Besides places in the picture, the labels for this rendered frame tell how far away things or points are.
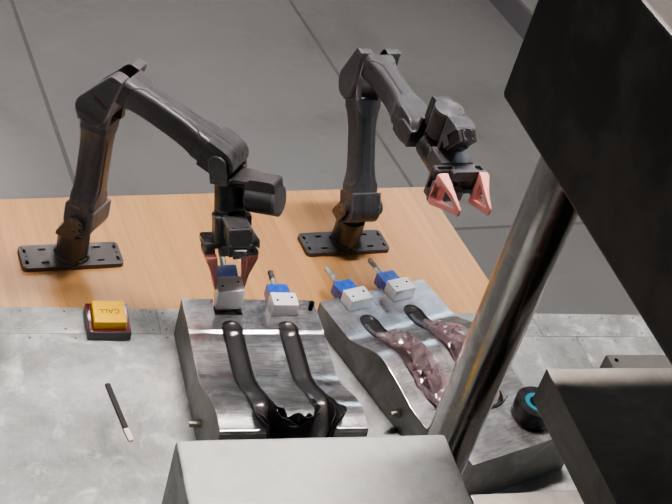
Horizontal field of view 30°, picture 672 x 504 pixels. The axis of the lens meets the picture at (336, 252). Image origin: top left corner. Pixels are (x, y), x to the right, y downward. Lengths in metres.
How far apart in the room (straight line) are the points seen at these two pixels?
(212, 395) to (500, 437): 0.52
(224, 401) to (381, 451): 0.80
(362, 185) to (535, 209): 1.32
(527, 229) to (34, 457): 1.09
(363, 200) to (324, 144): 1.95
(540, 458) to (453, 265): 0.62
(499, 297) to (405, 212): 1.52
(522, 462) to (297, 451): 1.03
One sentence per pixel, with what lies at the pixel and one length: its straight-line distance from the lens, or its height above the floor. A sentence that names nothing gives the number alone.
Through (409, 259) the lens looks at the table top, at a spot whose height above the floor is 0.80.
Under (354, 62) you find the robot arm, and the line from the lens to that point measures 2.56.
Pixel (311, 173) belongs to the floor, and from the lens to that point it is 4.37.
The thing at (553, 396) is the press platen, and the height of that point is 1.53.
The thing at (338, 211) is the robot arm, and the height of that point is 0.90.
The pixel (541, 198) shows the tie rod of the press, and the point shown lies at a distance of 1.30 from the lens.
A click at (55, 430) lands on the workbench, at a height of 0.80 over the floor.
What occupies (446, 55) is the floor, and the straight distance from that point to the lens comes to 5.40.
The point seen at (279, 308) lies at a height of 0.91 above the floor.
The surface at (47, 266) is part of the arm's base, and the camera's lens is 2.48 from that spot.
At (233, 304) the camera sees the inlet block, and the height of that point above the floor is 0.91.
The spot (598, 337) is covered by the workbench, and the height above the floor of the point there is 0.80.
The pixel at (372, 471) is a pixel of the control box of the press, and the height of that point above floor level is 1.47.
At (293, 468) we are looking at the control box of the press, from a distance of 1.28.
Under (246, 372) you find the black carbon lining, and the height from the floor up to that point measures 0.88.
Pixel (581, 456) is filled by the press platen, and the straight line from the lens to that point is 1.34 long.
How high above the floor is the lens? 2.40
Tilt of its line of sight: 36 degrees down
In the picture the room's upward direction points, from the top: 17 degrees clockwise
